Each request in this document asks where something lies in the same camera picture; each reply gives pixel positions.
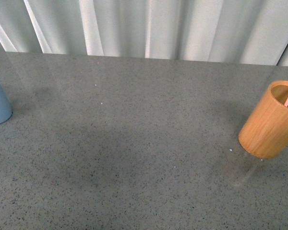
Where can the bamboo chopstick holder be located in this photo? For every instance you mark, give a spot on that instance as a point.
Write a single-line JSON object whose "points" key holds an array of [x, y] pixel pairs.
{"points": [[265, 133]]}

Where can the white curtain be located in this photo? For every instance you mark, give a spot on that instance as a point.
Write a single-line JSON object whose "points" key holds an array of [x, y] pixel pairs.
{"points": [[236, 31]]}

